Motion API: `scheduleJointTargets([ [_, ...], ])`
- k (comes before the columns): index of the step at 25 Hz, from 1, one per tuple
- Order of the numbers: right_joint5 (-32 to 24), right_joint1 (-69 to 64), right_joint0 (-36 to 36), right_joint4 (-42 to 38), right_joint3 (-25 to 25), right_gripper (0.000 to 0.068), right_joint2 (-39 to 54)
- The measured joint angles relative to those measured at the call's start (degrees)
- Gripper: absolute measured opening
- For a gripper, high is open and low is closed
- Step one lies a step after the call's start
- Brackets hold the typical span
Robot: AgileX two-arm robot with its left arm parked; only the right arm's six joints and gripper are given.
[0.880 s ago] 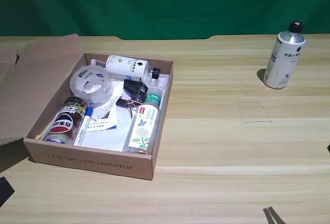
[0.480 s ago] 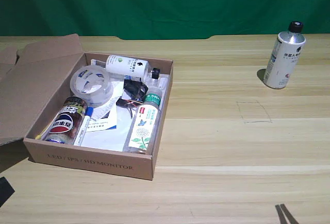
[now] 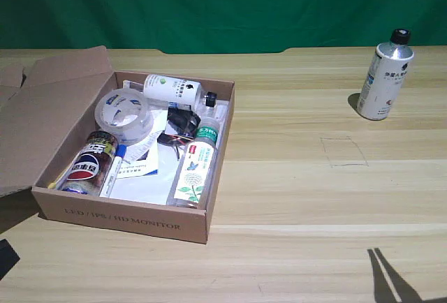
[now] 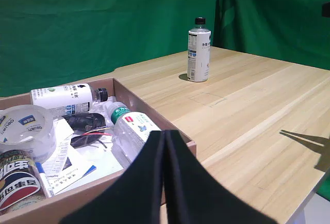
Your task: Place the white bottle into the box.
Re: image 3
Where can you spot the black object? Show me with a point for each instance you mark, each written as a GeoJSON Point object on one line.
{"type": "Point", "coordinates": [7, 257]}

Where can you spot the clear bottle green label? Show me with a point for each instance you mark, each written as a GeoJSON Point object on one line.
{"type": "Point", "coordinates": [192, 174]}

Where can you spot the white paper sheets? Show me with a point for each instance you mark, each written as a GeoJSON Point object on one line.
{"type": "Point", "coordinates": [139, 191]}

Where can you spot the white blue printed leaflet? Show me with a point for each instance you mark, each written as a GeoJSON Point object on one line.
{"type": "Point", "coordinates": [139, 172]}

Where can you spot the Pepsi drink can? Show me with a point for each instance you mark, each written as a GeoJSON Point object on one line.
{"type": "Point", "coordinates": [87, 167]}

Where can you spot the brown cardboard monitor box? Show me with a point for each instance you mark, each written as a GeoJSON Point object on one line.
{"type": "Point", "coordinates": [122, 219]}

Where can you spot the green backdrop curtain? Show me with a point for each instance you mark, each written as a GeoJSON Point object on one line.
{"type": "Point", "coordinates": [223, 3]}

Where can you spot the white marker blue cap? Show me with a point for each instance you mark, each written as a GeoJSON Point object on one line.
{"type": "Point", "coordinates": [113, 170]}

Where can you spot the small yellow item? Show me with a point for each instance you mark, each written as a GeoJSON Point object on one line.
{"type": "Point", "coordinates": [51, 185]}

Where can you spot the clear plastic bag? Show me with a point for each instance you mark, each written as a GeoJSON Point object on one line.
{"type": "Point", "coordinates": [131, 86]}

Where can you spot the white bottle black cap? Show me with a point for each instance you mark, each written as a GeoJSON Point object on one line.
{"type": "Point", "coordinates": [171, 90]}
{"type": "Point", "coordinates": [382, 83]}

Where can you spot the clear packing tape roll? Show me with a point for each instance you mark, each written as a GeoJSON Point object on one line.
{"type": "Point", "coordinates": [139, 128]}

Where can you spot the white printed receipt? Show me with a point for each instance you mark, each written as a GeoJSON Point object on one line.
{"type": "Point", "coordinates": [139, 149]}

